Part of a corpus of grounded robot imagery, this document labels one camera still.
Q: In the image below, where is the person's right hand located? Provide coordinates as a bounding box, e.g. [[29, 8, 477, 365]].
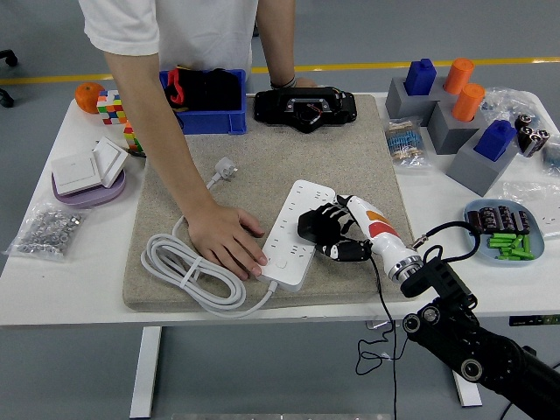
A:
[[185, 204, 269, 282]]

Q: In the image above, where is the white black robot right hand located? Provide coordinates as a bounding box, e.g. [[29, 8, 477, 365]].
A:
[[305, 193, 416, 277]]

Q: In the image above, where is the white power strip with cord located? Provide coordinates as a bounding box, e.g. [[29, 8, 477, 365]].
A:
[[139, 156, 338, 319]]

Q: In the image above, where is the black plug with cord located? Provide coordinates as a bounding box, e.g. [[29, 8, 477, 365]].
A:
[[297, 208, 410, 376]]

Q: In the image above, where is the black electronic device housing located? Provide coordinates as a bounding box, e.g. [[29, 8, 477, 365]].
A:
[[253, 86, 358, 135]]

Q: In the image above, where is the grey-brown mat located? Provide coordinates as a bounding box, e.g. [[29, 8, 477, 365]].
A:
[[121, 92, 424, 312]]

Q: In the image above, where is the bag of blue resistors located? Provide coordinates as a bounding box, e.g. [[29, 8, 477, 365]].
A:
[[382, 116, 430, 170]]

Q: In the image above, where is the black red fabric bundle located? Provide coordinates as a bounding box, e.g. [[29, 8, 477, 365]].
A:
[[164, 66, 242, 113]]

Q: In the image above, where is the grey block holder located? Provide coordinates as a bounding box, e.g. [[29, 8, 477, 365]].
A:
[[426, 101, 487, 155], [430, 78, 459, 104], [384, 77, 438, 122], [444, 130, 520, 197]]

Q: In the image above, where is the blue plastic bin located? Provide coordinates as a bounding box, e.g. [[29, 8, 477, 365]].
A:
[[159, 68, 248, 136]]

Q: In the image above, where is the blue square block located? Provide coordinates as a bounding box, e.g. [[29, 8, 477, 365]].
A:
[[472, 119, 518, 163], [402, 58, 438, 96]]

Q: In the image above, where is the person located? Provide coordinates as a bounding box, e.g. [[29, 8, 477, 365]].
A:
[[78, 0, 260, 95]]

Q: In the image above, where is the green batteries pile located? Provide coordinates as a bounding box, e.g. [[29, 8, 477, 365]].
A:
[[487, 233, 536, 263]]

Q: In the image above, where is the colourful puzzle cube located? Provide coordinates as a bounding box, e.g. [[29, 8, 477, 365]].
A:
[[95, 89, 128, 127], [122, 121, 145, 153]]

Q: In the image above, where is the purple tray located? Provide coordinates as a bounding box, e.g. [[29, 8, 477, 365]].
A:
[[51, 168, 127, 209]]

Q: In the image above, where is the orange cylinder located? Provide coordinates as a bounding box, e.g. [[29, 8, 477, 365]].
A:
[[451, 82, 486, 123], [442, 57, 476, 95]]

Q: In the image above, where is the white table leg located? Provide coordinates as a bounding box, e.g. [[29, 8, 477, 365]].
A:
[[450, 369, 483, 408], [129, 325, 163, 420]]

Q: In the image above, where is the light blue plate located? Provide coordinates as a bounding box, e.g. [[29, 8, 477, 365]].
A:
[[462, 199, 546, 268]]

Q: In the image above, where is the clear plastic bag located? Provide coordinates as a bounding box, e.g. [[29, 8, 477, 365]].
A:
[[501, 179, 560, 211]]

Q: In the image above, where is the black table control panel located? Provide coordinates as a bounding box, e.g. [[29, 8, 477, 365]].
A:
[[508, 313, 560, 327]]

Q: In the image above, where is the bag of metal nuts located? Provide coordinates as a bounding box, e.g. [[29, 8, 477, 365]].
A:
[[3, 199, 91, 263]]

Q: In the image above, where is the clear bag of small parts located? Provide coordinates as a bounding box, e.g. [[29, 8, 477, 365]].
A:
[[479, 86, 542, 128]]

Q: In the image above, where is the bag of black capacitors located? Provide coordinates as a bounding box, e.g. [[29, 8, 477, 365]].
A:
[[514, 112, 551, 158]]

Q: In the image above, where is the bag of blue parts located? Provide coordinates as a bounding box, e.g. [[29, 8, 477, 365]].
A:
[[541, 133, 560, 176]]

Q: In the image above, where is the orange fruit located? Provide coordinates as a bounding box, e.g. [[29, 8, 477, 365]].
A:
[[73, 81, 105, 116]]

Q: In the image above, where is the black office chair base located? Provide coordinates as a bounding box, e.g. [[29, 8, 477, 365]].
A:
[[0, 49, 19, 109]]

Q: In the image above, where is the white wall switch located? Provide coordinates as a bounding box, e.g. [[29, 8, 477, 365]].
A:
[[50, 152, 102, 197], [91, 136, 130, 189]]

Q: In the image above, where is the thin black hanging cable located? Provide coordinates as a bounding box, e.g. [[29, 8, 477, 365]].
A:
[[392, 321, 400, 420]]

